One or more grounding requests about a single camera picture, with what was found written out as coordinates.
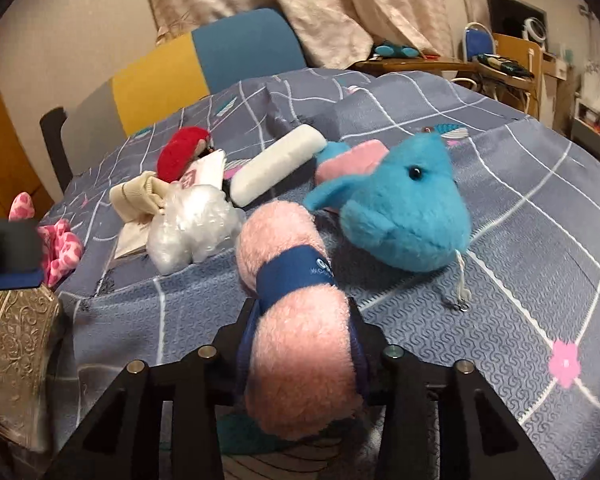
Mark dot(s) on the black post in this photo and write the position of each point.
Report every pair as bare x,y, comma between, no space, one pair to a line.
55,145

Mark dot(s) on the gold embossed tissue box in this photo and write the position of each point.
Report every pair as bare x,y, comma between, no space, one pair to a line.
15,360

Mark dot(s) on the black bag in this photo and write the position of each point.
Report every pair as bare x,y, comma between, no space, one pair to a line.
505,65

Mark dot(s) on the wooden side table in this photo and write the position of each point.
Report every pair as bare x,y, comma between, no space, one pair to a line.
415,66

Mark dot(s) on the wooden wardrobe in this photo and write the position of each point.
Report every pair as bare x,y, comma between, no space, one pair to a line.
5,150

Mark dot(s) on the blue plush toy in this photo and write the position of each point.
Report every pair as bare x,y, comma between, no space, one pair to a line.
405,210

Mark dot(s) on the teal object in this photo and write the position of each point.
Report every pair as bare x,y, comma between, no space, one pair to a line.
395,50

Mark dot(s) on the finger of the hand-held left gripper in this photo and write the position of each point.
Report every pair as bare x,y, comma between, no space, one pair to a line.
10,255

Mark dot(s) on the ship print curtain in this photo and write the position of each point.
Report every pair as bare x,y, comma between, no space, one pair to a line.
305,5

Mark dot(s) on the white packet red print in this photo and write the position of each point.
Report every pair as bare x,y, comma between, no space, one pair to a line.
205,170

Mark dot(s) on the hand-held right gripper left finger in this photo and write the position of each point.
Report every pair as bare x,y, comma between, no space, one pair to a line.
241,355

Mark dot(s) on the pink towel blue band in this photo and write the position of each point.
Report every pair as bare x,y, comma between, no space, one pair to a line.
300,335

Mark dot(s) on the grey yellow blue headboard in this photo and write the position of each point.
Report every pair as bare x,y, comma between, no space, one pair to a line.
205,70

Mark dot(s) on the black monitor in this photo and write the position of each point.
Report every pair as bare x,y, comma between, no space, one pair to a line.
507,15

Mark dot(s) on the wooden chair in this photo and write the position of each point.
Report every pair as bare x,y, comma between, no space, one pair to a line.
517,55

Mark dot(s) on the white round fan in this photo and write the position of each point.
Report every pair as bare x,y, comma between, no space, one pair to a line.
536,32

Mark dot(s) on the blue chair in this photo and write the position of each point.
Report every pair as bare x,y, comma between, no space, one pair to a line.
480,42

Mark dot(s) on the white foam bar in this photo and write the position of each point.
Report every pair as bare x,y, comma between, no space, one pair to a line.
275,165

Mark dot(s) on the pink spotted plush toy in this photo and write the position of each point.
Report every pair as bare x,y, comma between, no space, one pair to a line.
62,252

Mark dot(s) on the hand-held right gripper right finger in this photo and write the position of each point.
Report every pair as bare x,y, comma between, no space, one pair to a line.
361,372

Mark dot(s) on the clear plastic bag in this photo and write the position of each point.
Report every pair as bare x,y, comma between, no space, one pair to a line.
195,230

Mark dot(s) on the low cabinet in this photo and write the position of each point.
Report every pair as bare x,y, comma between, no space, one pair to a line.
597,125

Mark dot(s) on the cream towel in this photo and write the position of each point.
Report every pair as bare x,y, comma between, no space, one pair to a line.
135,197

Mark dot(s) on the red plush ball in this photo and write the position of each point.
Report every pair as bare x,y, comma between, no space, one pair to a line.
180,152

